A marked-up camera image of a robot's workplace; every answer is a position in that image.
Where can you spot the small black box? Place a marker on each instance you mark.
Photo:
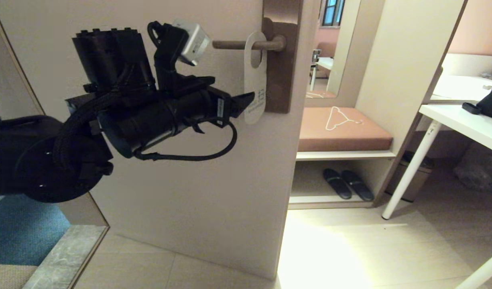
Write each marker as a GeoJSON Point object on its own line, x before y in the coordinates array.
{"type": "Point", "coordinates": [470, 108]}

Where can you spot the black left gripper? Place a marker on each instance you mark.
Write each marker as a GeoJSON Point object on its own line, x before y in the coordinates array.
{"type": "Point", "coordinates": [161, 120]}

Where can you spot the tall wall mirror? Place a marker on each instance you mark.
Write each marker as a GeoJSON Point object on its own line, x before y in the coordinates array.
{"type": "Point", "coordinates": [330, 60]}

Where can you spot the grey marble threshold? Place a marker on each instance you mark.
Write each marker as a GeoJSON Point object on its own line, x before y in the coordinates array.
{"type": "Point", "coordinates": [65, 257]}

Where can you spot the white washbasin countertop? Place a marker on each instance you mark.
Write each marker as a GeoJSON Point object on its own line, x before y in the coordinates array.
{"type": "Point", "coordinates": [462, 88]}

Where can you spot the grey-blue do-not-disturb door sign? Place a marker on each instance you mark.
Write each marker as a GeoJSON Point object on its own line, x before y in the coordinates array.
{"type": "Point", "coordinates": [256, 84]}

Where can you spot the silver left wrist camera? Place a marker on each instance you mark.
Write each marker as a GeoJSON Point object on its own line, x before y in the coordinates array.
{"type": "Point", "coordinates": [196, 38]}

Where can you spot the white table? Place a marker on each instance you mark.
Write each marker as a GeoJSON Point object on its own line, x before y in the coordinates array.
{"type": "Point", "coordinates": [470, 126]}

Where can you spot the clear plastic bag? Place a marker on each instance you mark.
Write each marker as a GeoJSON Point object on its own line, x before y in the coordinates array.
{"type": "Point", "coordinates": [478, 172]}

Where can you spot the cream wardrobe shelf unit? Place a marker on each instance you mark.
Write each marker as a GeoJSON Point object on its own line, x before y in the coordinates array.
{"type": "Point", "coordinates": [402, 60]}

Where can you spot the beige wooden door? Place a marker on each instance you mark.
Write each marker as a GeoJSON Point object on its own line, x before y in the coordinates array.
{"type": "Point", "coordinates": [169, 200]}

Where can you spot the beige trash bin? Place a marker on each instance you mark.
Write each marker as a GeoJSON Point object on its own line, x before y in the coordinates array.
{"type": "Point", "coordinates": [414, 180]}

